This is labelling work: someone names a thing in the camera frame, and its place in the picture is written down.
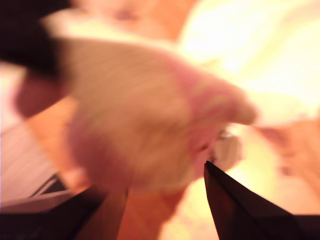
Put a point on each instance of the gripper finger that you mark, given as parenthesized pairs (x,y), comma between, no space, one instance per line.
(22,32)
(100,215)
(240,212)

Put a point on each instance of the white pink-striped tea towel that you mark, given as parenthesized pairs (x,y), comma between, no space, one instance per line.
(137,112)

